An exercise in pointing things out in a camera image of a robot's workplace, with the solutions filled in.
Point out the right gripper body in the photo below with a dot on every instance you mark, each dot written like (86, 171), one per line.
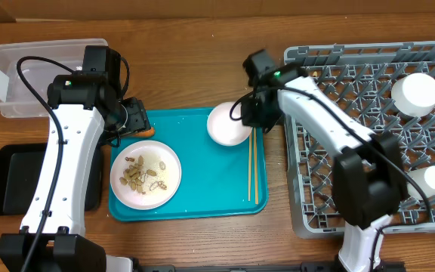
(262, 112)

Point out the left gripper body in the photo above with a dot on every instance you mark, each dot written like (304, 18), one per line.
(130, 118)

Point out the orange carrot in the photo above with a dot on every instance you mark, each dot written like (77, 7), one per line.
(145, 134)

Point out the small white cup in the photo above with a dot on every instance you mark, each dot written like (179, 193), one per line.
(425, 179)

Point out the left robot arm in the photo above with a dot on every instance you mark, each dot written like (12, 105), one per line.
(87, 108)

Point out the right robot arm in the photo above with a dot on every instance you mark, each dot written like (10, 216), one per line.
(368, 181)

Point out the grey dishwasher rack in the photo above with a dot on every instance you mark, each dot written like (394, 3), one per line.
(359, 79)

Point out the right wooden chopstick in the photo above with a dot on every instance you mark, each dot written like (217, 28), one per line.
(255, 161)

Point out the wooden chopstick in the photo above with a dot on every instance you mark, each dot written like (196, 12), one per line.
(255, 161)
(250, 166)

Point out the left wooden chopstick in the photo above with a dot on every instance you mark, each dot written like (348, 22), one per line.
(250, 166)

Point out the peanut shells and rice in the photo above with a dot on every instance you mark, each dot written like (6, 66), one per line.
(142, 178)

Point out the white plate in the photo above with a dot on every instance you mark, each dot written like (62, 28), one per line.
(152, 151)

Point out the teal serving tray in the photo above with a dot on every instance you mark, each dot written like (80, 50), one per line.
(215, 180)

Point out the black plastic tray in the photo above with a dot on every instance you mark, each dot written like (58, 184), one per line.
(20, 166)

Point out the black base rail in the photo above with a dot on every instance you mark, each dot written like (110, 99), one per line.
(314, 266)

